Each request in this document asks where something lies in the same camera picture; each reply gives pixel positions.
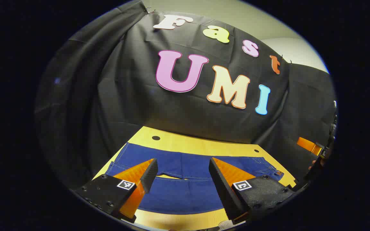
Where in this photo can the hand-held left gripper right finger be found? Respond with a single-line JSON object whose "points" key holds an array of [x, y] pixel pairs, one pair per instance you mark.
{"points": [[220, 186]]}

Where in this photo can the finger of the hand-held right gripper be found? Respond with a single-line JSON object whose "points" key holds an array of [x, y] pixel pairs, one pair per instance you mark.
{"points": [[308, 145]]}

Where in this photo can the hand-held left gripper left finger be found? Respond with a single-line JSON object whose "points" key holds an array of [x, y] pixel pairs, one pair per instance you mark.
{"points": [[149, 176]]}

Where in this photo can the blue denim jeans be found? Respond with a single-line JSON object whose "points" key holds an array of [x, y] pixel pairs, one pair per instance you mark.
{"points": [[185, 166]]}

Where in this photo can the black backdrop cloth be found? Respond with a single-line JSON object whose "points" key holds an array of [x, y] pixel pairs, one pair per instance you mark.
{"points": [[124, 96]]}

